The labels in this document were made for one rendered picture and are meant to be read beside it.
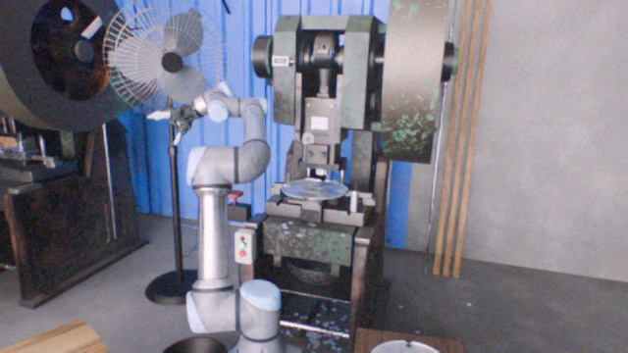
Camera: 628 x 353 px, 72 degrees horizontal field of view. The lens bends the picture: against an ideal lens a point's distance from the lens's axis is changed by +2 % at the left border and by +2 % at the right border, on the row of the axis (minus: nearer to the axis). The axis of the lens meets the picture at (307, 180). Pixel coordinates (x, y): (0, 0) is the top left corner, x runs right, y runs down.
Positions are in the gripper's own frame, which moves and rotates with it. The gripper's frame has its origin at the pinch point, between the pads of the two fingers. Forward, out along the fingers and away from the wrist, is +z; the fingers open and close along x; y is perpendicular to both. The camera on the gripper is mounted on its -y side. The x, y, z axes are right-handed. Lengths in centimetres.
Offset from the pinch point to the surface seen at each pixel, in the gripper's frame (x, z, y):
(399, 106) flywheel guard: 25, -87, 35
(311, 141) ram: 38, -49, 2
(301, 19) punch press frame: -1, -71, -20
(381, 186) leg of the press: 86, -64, -6
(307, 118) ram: 30, -53, -3
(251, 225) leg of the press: 49, -11, 21
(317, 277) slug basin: 85, -21, 30
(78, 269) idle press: 57, 121, -37
